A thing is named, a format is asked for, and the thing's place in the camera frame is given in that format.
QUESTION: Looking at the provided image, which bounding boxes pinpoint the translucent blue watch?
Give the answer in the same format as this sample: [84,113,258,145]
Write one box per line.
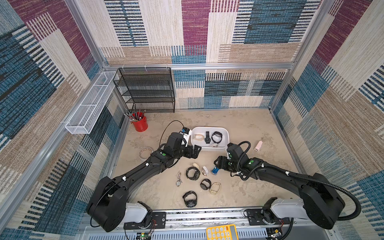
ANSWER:
[211,167,220,176]

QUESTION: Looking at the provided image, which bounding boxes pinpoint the black rugged digital watch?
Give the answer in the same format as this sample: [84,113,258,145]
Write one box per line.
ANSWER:
[211,131,223,144]

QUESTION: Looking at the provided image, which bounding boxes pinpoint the silver metal link watch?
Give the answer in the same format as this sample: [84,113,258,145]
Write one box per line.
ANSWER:
[176,172,182,187]

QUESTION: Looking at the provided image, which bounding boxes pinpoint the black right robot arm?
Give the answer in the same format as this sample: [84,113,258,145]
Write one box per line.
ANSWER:
[214,143,345,230]

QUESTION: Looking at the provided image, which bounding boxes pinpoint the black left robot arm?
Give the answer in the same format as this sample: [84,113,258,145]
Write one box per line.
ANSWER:
[86,133,202,232]

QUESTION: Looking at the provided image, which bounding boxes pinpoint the rose gold white watch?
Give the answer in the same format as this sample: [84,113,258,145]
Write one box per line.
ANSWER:
[202,166,209,176]

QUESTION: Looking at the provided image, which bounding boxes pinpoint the large black sport watch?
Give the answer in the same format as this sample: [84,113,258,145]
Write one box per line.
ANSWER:
[186,167,201,181]

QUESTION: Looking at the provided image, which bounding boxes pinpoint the white plastic storage box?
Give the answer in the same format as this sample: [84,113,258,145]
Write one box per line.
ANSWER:
[191,127,230,152]

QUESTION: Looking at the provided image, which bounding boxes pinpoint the black slim band watch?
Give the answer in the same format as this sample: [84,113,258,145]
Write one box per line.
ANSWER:
[200,179,212,191]

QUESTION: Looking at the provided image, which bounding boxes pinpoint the black chunky watch front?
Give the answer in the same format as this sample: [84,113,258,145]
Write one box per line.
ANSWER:
[183,191,198,208]

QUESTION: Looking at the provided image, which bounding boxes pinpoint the red pen cup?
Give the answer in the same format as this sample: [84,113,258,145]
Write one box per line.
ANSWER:
[131,112,148,132]

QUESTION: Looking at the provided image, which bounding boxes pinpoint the yellow keypad pendant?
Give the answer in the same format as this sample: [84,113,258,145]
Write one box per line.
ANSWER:
[206,224,239,240]

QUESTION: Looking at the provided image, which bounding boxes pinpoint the beige strap steel watch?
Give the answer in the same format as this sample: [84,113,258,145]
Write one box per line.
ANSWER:
[192,163,200,170]

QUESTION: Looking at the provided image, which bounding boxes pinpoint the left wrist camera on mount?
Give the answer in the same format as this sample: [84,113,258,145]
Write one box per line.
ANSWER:
[181,127,192,147]

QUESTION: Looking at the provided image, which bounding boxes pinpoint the clear ring bracelet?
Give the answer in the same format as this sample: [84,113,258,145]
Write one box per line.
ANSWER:
[138,146,154,160]

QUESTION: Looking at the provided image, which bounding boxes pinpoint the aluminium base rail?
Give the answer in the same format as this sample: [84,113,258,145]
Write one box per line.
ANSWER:
[75,207,341,240]

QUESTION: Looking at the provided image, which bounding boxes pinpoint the black wire shelf rack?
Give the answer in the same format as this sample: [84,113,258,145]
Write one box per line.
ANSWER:
[114,67,176,113]

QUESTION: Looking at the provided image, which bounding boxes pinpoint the white mesh wall basket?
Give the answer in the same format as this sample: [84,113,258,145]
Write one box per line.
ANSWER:
[65,72,116,135]

